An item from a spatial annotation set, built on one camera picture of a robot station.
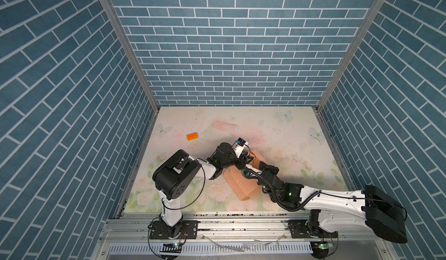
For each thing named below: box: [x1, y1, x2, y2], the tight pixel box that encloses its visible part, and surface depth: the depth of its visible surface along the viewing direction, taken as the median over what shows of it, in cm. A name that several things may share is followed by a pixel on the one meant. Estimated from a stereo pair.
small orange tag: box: [186, 132, 199, 142], surface depth 106 cm
